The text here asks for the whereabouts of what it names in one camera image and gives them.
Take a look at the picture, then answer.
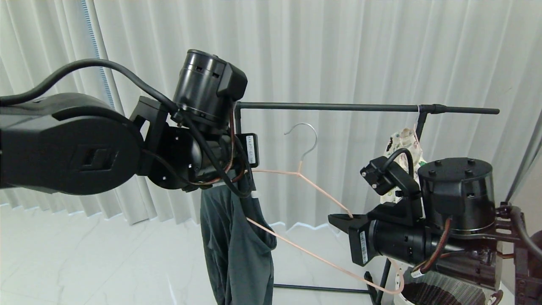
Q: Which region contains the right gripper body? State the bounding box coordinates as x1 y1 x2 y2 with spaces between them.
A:
349 214 467 268

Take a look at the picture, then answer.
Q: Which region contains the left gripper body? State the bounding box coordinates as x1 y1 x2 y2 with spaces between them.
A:
146 124 259 192

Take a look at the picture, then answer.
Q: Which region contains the dark grey garment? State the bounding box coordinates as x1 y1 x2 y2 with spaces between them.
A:
200 184 278 305

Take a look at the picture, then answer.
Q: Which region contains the white laundry basket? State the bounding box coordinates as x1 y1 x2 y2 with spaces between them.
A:
393 263 504 305

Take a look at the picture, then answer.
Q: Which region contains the black clothes rack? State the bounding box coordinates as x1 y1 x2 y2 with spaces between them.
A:
234 102 500 305

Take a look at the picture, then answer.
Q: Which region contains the cream printed garment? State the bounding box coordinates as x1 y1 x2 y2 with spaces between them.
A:
383 127 427 205

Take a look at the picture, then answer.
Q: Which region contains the white curtain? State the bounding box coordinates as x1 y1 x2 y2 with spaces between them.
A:
0 0 542 231

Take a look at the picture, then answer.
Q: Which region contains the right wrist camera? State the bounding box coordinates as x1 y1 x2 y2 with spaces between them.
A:
360 155 424 221

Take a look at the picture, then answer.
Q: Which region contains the black cable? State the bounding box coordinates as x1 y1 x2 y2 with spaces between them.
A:
506 205 542 261
0 58 254 199
383 147 415 179

